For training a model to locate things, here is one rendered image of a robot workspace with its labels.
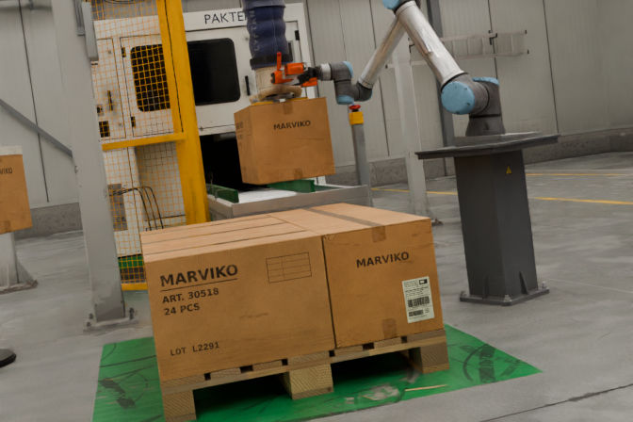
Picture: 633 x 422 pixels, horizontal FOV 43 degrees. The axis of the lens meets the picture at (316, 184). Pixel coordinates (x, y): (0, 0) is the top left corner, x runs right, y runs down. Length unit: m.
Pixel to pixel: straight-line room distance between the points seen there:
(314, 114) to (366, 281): 1.50
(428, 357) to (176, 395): 0.88
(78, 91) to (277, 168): 1.25
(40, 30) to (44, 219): 2.79
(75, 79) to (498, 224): 2.40
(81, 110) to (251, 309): 2.21
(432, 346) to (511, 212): 1.16
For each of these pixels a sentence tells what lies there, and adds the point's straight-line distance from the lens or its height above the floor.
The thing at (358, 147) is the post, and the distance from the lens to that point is 4.66.
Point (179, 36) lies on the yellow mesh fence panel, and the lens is 4.75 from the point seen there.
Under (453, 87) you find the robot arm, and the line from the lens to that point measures 3.74.
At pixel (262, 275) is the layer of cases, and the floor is 0.44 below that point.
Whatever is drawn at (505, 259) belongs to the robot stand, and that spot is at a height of 0.21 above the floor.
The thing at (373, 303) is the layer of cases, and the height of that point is 0.28.
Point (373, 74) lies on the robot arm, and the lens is 4.25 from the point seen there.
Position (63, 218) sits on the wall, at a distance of 12.55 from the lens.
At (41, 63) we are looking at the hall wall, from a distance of 12.79.
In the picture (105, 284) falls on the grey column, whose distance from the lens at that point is 4.68.
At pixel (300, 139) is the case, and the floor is 0.88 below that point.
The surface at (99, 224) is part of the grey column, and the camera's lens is 4.65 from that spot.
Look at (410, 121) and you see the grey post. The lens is 7.17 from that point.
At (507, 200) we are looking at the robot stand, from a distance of 3.89.
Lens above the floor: 0.86
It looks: 3 degrees down
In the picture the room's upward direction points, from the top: 7 degrees counter-clockwise
